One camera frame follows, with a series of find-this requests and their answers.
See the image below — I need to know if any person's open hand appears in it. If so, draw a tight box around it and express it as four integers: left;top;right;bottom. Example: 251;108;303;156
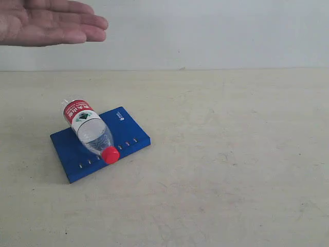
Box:
1;0;108;47

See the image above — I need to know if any clear water bottle red cap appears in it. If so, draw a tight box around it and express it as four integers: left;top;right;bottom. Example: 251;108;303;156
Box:
61;97;120;165

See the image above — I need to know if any blue ring binder notebook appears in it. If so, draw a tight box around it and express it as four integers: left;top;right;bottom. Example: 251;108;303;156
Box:
50;107;151;183

